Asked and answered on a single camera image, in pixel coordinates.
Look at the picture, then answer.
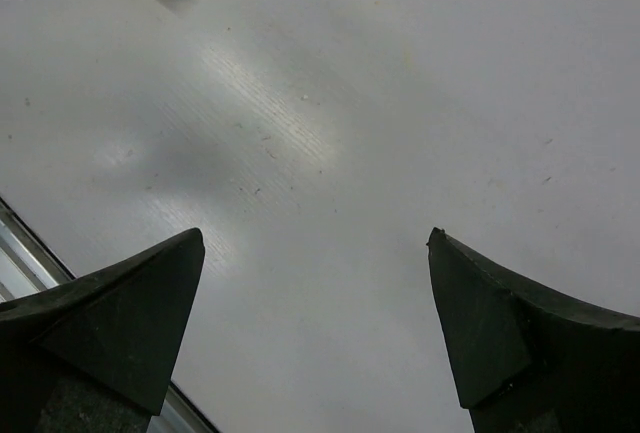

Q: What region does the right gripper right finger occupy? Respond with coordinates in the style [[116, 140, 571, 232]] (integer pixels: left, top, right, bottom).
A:
[[427, 228, 639, 432]]

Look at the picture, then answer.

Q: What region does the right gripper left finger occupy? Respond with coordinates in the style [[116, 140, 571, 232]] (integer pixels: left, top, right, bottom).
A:
[[0, 227, 206, 433]]

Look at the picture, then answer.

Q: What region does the aluminium rail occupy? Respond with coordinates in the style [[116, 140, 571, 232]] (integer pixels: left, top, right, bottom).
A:
[[0, 195, 221, 433]]

